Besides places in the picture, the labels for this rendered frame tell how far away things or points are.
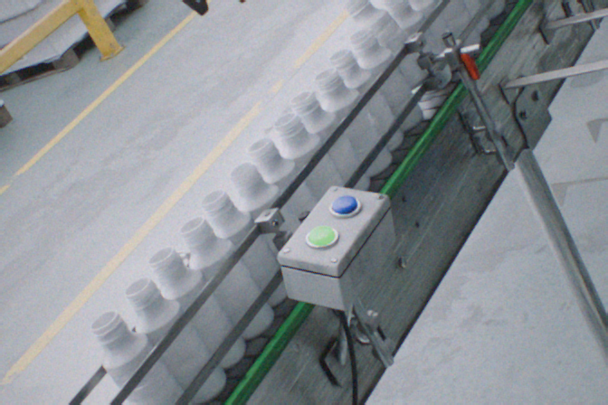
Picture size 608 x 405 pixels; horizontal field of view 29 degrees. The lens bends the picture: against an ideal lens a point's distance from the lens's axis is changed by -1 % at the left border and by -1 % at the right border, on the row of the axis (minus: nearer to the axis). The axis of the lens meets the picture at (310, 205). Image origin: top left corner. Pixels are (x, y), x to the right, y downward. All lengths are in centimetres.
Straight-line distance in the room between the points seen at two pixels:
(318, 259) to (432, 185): 46
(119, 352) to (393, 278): 47
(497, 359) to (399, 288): 137
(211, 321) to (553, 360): 162
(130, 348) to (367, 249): 30
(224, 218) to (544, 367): 157
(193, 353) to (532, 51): 95
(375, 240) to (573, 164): 235
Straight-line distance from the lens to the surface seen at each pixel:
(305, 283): 138
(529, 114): 205
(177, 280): 143
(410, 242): 172
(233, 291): 147
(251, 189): 153
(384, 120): 176
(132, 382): 134
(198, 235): 145
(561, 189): 209
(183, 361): 141
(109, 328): 136
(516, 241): 347
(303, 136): 161
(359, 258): 139
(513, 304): 321
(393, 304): 167
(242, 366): 147
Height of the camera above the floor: 169
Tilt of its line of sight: 23 degrees down
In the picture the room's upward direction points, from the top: 30 degrees counter-clockwise
